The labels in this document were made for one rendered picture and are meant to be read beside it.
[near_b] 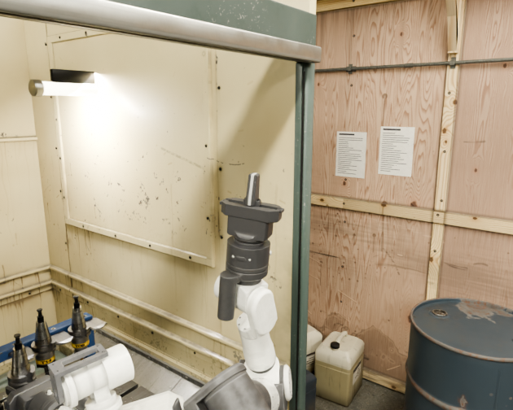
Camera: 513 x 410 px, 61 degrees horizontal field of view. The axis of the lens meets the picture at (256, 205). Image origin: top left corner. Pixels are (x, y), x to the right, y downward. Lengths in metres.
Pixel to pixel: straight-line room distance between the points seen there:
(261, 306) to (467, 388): 1.45
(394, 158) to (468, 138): 0.43
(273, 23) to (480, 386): 1.70
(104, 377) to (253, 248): 0.34
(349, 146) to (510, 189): 0.96
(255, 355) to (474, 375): 1.32
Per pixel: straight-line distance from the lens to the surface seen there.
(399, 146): 2.81
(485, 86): 2.69
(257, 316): 0.89
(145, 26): 0.76
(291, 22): 1.14
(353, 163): 2.93
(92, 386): 0.81
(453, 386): 2.22
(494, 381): 2.19
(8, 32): 2.35
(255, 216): 0.83
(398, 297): 3.03
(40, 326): 1.40
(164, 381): 1.87
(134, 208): 1.76
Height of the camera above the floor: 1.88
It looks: 13 degrees down
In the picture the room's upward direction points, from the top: straight up
